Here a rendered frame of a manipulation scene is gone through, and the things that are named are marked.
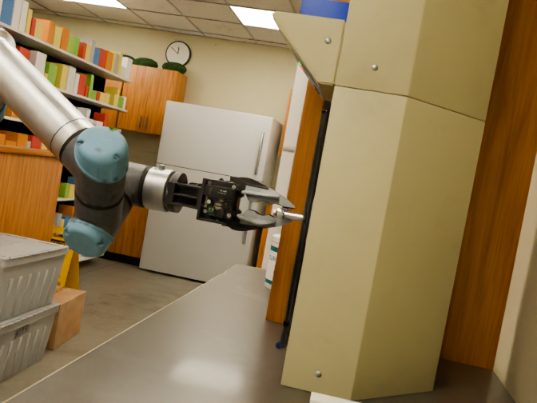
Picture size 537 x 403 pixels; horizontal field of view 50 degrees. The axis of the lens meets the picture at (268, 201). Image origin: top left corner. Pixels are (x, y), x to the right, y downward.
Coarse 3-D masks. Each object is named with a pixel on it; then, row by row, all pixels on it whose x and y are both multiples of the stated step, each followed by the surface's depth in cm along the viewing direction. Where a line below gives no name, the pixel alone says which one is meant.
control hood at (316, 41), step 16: (272, 16) 90; (288, 16) 89; (304, 16) 89; (288, 32) 89; (304, 32) 89; (320, 32) 88; (336, 32) 88; (304, 48) 89; (320, 48) 88; (336, 48) 88; (304, 64) 90; (320, 64) 88; (336, 64) 88; (320, 80) 88
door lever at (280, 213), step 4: (280, 208) 96; (284, 208) 98; (288, 208) 101; (276, 212) 94; (280, 212) 94; (284, 212) 95; (288, 212) 95; (292, 212) 95; (276, 216) 95; (280, 216) 94; (284, 216) 95; (288, 216) 94; (292, 216) 94; (296, 216) 94; (300, 216) 94; (300, 220) 94
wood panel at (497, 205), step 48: (336, 0) 124; (528, 0) 118; (528, 48) 118; (528, 96) 118; (528, 144) 118; (288, 192) 127; (480, 192) 120; (528, 192) 119; (288, 240) 127; (480, 240) 120; (288, 288) 127; (480, 288) 121; (480, 336) 121
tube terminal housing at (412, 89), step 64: (384, 0) 86; (448, 0) 88; (384, 64) 87; (448, 64) 90; (384, 128) 87; (448, 128) 93; (320, 192) 89; (384, 192) 87; (448, 192) 95; (320, 256) 89; (384, 256) 88; (448, 256) 97; (320, 320) 89; (384, 320) 91; (320, 384) 89; (384, 384) 93
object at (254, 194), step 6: (246, 186) 101; (252, 186) 100; (246, 192) 98; (252, 192) 98; (258, 192) 100; (264, 192) 100; (270, 192) 100; (276, 192) 101; (252, 198) 101; (258, 198) 100; (264, 198) 100; (270, 198) 100; (276, 198) 99; (282, 198) 100; (282, 204) 100; (288, 204) 99
